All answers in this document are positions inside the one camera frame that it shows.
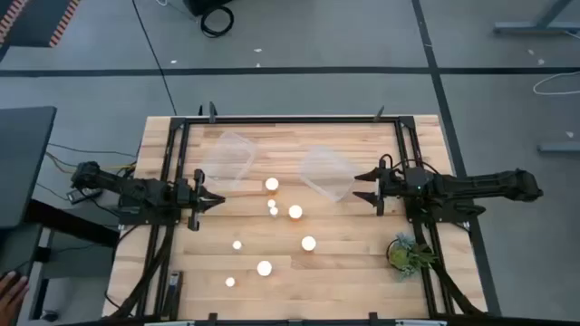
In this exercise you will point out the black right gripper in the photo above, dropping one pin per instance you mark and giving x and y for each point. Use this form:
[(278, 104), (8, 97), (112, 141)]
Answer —
[(392, 183)]

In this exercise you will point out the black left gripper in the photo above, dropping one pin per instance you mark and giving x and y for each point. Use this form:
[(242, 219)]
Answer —
[(198, 217)]

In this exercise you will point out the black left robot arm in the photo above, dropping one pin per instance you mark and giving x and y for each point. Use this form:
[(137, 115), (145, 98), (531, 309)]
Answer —
[(136, 188)]

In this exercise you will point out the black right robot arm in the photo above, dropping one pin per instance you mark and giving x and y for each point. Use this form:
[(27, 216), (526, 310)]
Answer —
[(489, 183)]

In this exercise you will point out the clear plastic bin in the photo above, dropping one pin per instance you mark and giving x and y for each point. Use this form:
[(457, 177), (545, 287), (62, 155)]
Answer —
[(226, 158), (326, 174)]

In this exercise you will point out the small potted succulent plant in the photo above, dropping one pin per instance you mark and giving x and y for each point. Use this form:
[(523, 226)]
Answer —
[(405, 257)]

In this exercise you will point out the black labelled device box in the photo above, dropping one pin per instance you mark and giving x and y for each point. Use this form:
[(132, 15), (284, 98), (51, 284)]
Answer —
[(174, 290)]

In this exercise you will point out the black desk support beam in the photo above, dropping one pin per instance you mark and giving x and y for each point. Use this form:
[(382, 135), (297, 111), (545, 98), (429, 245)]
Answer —
[(72, 222)]

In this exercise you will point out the dark grey desk top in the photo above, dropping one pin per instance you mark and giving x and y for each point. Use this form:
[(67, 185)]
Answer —
[(25, 167)]

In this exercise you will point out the grey metal floor bar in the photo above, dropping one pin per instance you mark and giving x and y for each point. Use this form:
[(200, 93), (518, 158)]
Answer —
[(559, 147)]

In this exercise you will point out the black box on floor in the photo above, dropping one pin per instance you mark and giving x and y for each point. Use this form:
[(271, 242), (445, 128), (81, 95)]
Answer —
[(204, 5)]

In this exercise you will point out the black caster wheel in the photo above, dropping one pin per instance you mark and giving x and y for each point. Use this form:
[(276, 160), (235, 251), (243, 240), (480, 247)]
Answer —
[(50, 315)]

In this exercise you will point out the person's hand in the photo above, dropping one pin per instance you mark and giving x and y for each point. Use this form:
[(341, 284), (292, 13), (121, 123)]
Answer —
[(11, 296)]

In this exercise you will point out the black mat with orange stripes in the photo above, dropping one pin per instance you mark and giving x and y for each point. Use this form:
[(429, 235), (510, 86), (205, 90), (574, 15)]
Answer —
[(36, 22)]

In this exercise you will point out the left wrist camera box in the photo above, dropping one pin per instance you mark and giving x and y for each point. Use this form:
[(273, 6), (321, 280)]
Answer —
[(182, 192)]

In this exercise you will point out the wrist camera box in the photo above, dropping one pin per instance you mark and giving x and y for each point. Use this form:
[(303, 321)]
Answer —
[(182, 192), (418, 179)]

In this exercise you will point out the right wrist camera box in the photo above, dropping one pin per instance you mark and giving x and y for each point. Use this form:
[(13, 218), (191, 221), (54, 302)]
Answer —
[(418, 179)]

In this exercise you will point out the black metal table frame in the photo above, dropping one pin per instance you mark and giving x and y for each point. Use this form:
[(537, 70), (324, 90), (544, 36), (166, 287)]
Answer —
[(294, 120)]

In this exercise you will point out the grey metal table leg frame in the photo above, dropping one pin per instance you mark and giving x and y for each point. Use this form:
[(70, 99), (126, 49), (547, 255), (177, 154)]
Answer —
[(534, 27)]

